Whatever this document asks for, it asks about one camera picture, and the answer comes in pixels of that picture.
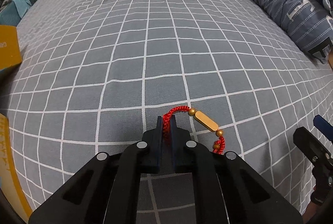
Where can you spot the wooden headboard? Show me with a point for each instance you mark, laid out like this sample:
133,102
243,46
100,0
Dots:
330,59

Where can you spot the blue yellow cardboard box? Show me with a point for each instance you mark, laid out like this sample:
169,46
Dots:
14,205

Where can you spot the grey checked bed sheet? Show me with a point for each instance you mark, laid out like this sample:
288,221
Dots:
96,74

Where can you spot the right hand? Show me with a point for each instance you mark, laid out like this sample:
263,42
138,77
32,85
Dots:
309,212

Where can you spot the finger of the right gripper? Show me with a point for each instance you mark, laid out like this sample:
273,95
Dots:
324,127
311,147

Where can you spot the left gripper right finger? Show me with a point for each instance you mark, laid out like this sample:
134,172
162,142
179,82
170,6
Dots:
226,188

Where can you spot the teal suitcase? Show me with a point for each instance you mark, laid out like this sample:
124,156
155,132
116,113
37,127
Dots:
12,11

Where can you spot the folded blue grey duvet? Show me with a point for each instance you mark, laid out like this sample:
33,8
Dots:
306,22

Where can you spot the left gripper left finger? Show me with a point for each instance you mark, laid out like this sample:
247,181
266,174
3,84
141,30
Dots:
106,188

